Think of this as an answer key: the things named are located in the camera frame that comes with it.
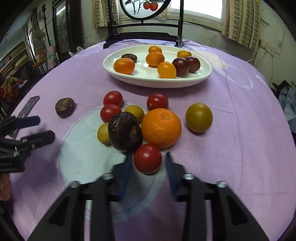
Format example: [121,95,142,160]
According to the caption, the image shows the dark passion fruit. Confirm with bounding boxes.
[108,112,142,155]
[121,53,137,63]
[55,97,75,118]

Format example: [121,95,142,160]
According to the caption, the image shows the small yellow-green fruit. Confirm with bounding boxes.
[125,105,145,123]
[97,123,111,146]

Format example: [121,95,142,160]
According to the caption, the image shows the red cherry tomato hidden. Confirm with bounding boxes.
[103,90,124,107]

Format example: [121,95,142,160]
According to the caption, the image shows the red cherry tomato front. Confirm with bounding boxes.
[133,144,162,174]

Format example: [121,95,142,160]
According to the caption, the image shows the red cherry tomato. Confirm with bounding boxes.
[147,93,169,111]
[133,144,162,174]

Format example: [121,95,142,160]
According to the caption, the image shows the green-yellow plum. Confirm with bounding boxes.
[185,103,213,133]

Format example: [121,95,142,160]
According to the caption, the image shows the small yellow-green fruit back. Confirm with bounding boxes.
[125,105,145,123]

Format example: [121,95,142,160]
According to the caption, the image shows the large textured orange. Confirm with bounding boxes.
[141,108,182,149]

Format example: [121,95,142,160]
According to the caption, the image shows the small orange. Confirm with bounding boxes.
[145,52,165,68]
[149,46,162,53]
[113,58,135,75]

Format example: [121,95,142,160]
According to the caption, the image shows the red cherry tomato back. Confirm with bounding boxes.
[147,93,169,111]

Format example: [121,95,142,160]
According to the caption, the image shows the orange fruit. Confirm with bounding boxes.
[157,61,177,79]

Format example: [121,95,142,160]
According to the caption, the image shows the dark red plum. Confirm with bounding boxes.
[186,56,201,73]
[172,57,190,77]

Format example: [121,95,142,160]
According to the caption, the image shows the yellow-orange lemon-like fruit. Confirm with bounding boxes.
[177,50,192,58]

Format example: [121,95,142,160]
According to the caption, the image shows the red cherry tomato extra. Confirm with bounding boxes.
[100,104,122,123]

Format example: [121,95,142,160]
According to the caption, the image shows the person's left hand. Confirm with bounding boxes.
[0,173,11,201]

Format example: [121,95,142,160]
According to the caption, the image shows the purple tablecloth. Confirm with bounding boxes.
[11,40,295,240]

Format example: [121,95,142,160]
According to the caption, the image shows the dark wooden cabinet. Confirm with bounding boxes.
[52,0,83,63]

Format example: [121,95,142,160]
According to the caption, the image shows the white oval plate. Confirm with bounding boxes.
[103,44,212,88]

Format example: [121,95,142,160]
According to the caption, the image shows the blue clothes on chair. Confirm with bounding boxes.
[278,85,296,133]

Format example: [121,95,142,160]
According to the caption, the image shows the beige curtain left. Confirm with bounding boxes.
[92,0,119,29]

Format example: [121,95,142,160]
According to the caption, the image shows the beige curtain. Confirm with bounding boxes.
[222,0,260,52]
[92,0,119,29]

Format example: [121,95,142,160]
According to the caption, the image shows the black framed round screen ornament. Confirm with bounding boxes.
[103,0,184,49]

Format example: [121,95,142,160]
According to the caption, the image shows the beige curtain right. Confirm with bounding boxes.
[222,0,260,52]

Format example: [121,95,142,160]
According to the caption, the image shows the wall power socket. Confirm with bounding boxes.
[259,40,275,56]

